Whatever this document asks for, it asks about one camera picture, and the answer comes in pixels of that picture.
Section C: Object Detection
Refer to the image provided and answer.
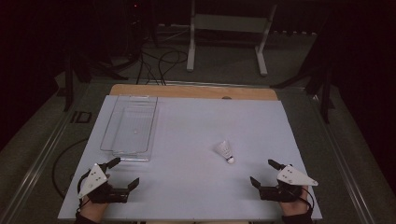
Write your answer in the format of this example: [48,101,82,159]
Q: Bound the black floor cables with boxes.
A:
[135,49,190,87]

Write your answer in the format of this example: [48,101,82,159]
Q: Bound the white shuttlecock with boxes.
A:
[214,140,235,165]

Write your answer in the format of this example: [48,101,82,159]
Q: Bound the person's right hand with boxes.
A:
[278,186,310,217]

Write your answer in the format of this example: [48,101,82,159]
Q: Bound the black tripod stand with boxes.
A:
[63,46,129,113]

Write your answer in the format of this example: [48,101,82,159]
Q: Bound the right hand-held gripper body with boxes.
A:
[259,164,319,203]

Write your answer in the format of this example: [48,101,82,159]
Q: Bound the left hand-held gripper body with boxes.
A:
[77,163,130,204]

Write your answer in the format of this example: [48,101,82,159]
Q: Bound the clear plastic tray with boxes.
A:
[100,94,159,162]

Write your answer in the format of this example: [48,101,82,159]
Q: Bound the black angled stand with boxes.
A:
[270,31,336,125]

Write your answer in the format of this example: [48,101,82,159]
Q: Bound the person's left hand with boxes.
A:
[79,195,108,222]

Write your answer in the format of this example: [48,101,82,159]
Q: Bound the white table mat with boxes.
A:
[57,94,323,222]

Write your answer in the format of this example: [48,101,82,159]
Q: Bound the white metal stand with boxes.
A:
[186,0,278,77]

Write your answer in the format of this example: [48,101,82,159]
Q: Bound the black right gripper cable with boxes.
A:
[299,186,316,213]

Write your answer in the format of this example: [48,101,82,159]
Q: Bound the black square floor bracket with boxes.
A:
[70,110,93,125]

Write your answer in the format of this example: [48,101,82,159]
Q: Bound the metal floor rail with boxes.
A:
[311,92,376,224]
[0,81,92,224]

